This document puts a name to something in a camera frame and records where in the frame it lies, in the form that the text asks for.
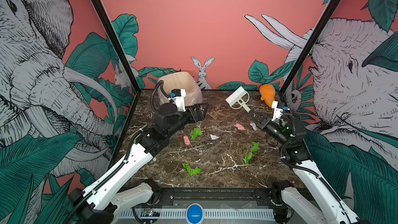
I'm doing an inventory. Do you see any orange carrot plush toy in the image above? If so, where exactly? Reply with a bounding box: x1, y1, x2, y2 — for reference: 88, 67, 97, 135
259, 84, 276, 108

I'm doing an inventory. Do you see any blue round button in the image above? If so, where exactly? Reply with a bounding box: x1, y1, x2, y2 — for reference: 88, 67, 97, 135
186, 203, 204, 224

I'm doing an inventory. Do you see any green paper scrap right lower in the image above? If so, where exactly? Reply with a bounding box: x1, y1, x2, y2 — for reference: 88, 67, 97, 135
243, 152, 253, 164

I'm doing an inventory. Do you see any right black frame post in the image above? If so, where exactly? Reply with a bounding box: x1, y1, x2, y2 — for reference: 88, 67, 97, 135
279, 0, 341, 94

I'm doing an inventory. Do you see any green paper scrap front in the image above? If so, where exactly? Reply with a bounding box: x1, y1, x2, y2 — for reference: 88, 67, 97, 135
182, 163, 202, 176

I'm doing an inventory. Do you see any grey paper scrap right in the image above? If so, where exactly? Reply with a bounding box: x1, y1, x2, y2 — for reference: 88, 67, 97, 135
250, 122, 257, 131

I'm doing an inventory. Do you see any green paper scrap centre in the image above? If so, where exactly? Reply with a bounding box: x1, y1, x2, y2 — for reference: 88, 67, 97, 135
190, 128, 203, 140

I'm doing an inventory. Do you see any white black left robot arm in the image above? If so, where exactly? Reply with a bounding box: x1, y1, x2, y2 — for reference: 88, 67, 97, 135
64, 103, 208, 224

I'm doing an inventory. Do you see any cream plastic trash bin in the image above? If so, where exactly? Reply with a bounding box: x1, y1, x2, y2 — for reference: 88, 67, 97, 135
158, 72, 203, 106

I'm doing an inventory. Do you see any green paper scrap right upper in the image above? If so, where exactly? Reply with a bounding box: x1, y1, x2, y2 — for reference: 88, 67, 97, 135
250, 142, 260, 152

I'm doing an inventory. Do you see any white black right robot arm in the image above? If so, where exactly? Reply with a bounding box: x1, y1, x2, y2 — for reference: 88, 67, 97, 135
248, 110, 366, 224

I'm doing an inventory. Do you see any white slotted cable duct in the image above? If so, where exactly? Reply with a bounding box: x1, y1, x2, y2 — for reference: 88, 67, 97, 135
135, 208, 275, 221

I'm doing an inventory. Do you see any green paper scrap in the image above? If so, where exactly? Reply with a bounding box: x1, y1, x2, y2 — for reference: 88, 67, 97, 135
243, 152, 253, 164
250, 142, 260, 152
190, 128, 203, 140
182, 163, 202, 176

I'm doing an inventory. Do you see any pink paper scrap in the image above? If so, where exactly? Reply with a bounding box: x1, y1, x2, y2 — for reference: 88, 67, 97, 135
235, 123, 246, 131
183, 135, 191, 146

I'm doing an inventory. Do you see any pink paper scrap right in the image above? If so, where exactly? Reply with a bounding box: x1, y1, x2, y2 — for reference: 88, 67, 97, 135
235, 123, 246, 131

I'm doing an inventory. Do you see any white paper scrap centre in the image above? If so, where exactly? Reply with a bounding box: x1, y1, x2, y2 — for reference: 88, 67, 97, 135
210, 134, 219, 140

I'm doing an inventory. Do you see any black frame post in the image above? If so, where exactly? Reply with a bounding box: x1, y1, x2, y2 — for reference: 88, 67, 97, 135
279, 0, 341, 94
90, 0, 141, 93

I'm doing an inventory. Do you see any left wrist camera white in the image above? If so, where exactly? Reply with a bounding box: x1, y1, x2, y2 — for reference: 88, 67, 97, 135
170, 89, 186, 112

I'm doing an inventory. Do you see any pale green hand brush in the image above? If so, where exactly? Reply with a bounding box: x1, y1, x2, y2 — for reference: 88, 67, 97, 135
226, 86, 251, 113

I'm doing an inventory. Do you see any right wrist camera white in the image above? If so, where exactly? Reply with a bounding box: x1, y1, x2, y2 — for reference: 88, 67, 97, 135
272, 101, 290, 121

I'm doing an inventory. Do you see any black front mounting rail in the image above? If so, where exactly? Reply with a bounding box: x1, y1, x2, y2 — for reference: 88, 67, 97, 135
152, 187, 288, 208

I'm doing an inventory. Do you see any pink paper scrap centre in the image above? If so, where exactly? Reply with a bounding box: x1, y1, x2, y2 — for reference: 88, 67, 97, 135
183, 135, 191, 146

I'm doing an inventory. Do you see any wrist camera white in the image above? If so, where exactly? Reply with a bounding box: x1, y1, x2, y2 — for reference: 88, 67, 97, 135
170, 89, 186, 112
272, 101, 290, 121

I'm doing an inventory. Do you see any left black frame post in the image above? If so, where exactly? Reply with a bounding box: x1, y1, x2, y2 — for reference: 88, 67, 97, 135
90, 0, 141, 93

